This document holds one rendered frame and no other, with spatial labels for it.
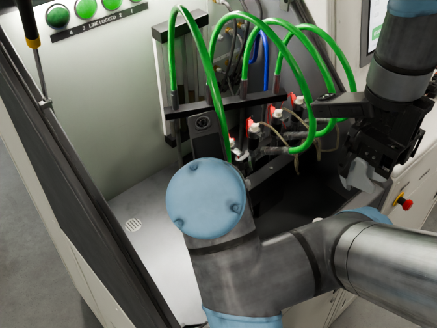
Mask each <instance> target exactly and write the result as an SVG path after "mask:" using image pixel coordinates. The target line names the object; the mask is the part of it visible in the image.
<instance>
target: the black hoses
mask: <svg viewBox="0 0 437 328"><path fill-rule="evenodd" d="M239 1H240V3H241V4H242V6H243V8H244V10H245V12H247V13H249V11H248V9H247V6H246V5H245V2H244V1H243V0H239ZM255 2H256V4H257V6H258V8H259V19H260V20H262V19H263V11H262V7H261V4H260V2H259V0H255ZM221 3H222V4H223V5H225V6H226V7H227V9H228V10H229V12H233V10H232V8H231V6H230V5H229V3H227V2H226V1H222V2H221ZM232 20H233V40H232V48H231V51H230V57H229V61H228V65H227V68H226V71H221V73H222V74H224V79H223V80H222V84H221V85H220V82H217V83H218V87H219V89H220V93H221V92H223V93H225V92H226V91H227V90H230V93H231V96H238V95H239V94H240V87H239V89H238V91H237V93H236V94H234V92H233V89H232V88H233V86H234V85H236V86H237V85H238V84H239V83H240V82H241V76H240V74H241V72H242V67H243V64H242V65H241V67H240V69H239V71H238V73H235V72H236V69H237V67H238V64H239V61H240V59H241V55H242V53H243V51H244V54H245V48H246V47H245V43H246V39H247V36H248V31H249V28H250V22H249V21H246V30H245V35H244V38H243V39H242V37H241V35H240V34H239V33H237V20H236V18H234V19H232ZM236 36H237V37H238V39H239V41H240V43H241V48H240V52H239V55H238V58H237V60H236V63H235V66H234V68H233V71H232V74H231V75H230V76H229V75H228V72H229V70H230V66H231V63H232V58H233V52H234V49H235V41H236ZM241 75H242V74H241ZM233 77H234V78H235V79H234V80H233ZM226 80H227V82H226ZM237 80H238V82H236V81H237ZM231 82H232V83H231ZM224 85H225V86H226V87H225V89H223V88H224Z"/></svg>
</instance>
